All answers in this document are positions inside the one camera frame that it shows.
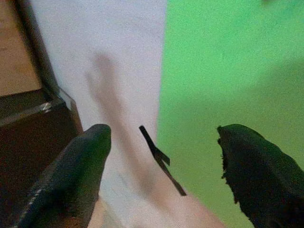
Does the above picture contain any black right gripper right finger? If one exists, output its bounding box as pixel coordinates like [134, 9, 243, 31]
[216, 123, 304, 228]

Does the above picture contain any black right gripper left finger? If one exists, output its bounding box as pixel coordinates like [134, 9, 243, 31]
[14, 123, 112, 228]

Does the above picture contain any dark brown wooden cabinet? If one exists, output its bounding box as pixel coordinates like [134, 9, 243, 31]
[0, 0, 84, 228]

